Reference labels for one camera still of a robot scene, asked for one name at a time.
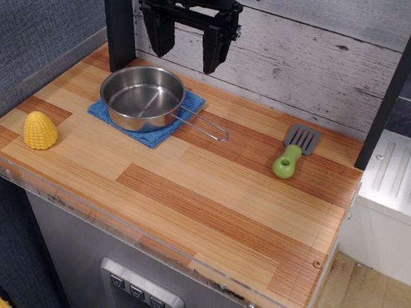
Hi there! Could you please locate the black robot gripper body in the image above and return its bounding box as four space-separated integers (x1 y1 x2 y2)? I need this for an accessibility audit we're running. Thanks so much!
142 0 244 41

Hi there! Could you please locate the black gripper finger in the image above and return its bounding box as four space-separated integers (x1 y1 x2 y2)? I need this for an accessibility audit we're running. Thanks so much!
142 5 175 57
202 25 231 74

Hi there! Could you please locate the yellow toy corn piece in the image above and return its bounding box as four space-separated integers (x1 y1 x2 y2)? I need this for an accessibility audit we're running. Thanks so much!
23 111 58 150

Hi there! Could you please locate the silver steel pan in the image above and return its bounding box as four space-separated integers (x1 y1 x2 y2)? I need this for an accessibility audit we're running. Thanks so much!
100 65 229 142

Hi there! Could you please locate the blue folded cloth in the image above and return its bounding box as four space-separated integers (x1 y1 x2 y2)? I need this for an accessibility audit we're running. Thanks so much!
87 91 206 149

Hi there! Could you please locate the clear acrylic table edge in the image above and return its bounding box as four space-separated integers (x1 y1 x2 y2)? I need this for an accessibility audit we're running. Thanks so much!
0 157 288 308

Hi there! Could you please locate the silver toy fridge front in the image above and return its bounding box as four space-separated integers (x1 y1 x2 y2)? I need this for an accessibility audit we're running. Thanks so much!
27 192 245 308

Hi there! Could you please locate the white toy sink counter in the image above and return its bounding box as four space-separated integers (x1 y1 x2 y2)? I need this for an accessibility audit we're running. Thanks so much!
339 131 411 286

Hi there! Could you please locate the grey dispenser button panel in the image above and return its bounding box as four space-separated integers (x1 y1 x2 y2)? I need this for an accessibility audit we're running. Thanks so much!
100 257 185 308

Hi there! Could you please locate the black left vertical post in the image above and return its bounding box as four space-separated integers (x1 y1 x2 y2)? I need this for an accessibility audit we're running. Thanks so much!
104 0 136 72

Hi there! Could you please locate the black vertical post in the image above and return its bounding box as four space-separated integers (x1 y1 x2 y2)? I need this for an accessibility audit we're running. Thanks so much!
354 35 411 170
104 0 136 72

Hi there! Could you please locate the green handled grey spatula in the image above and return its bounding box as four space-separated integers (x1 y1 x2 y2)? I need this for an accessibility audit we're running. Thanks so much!
272 124 320 179

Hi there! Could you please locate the black right vertical post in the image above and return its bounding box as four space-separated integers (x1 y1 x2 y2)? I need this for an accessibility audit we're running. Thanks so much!
354 35 411 170

